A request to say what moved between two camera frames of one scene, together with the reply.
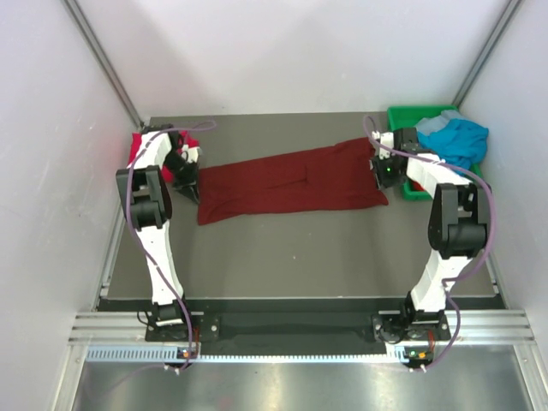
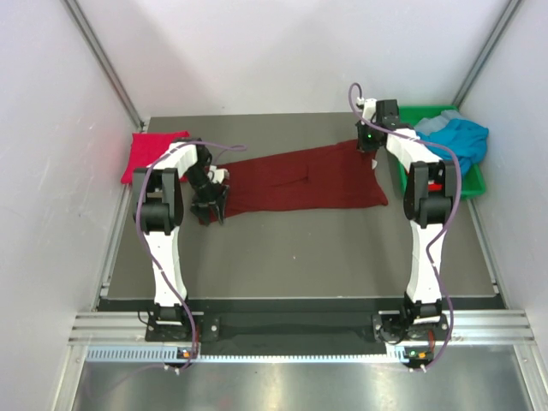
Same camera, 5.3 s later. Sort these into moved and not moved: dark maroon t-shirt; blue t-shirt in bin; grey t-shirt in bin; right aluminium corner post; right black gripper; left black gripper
Moved: left black gripper; right black gripper
Not moved: blue t-shirt in bin; right aluminium corner post; dark maroon t-shirt; grey t-shirt in bin
